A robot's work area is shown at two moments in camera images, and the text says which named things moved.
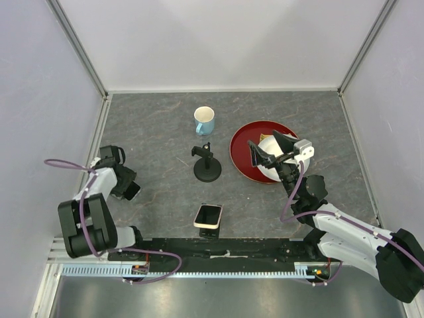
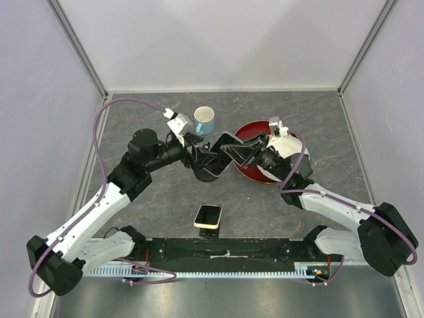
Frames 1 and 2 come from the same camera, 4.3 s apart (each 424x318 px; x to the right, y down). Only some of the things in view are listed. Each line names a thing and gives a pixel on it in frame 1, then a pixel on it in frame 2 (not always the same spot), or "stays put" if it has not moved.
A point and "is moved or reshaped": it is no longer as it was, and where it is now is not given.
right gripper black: [260, 158] → [243, 154]
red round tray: [240, 152] stays put
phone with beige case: [208, 216] stays put
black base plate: [221, 252] stays put
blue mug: [204, 117] stays put
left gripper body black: [123, 183] → [187, 158]
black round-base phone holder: [207, 169] stays put
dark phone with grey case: [132, 191] is moved or reshaped
